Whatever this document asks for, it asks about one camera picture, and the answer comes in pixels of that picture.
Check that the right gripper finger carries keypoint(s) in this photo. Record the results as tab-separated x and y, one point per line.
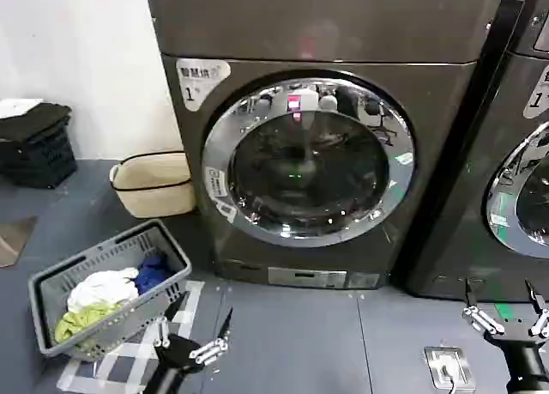
541	314
474	308

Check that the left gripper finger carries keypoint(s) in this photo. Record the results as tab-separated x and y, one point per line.
171	314
222	331

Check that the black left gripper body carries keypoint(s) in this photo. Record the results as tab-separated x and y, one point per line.
173	355

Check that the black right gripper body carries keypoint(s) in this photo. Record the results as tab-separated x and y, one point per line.
521	359

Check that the blue garment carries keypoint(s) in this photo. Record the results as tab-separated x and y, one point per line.
152	276

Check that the grey white checkered mat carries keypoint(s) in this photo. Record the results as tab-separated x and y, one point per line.
116	364

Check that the steel floor socket plate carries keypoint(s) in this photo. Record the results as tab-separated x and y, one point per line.
461	374

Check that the white garment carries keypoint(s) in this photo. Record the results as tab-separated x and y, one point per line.
105	289

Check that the yellow-green garment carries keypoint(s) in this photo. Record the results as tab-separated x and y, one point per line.
81	321

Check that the grey plastic laundry basket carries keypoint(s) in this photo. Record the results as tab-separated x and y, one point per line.
107	250

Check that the grey dryer with partial view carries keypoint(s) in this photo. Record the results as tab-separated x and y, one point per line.
463	205

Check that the round glass dryer door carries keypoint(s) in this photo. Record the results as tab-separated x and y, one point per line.
532	196
309	162

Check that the cream fabric storage basket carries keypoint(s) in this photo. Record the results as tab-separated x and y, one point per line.
156	188

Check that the brown cardboard sheet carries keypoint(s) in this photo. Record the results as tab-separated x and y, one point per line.
13	241

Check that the black plastic crate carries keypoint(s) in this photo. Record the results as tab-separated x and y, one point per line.
40	155

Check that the white number label sticker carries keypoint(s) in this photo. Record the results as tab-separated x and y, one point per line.
538	98
201	83

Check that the stack of black clothes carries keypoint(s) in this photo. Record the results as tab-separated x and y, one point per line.
38	119

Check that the white folded cloth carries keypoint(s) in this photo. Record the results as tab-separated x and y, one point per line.
17	106

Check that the grey front-load dryer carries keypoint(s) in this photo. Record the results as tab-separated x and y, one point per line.
326	29

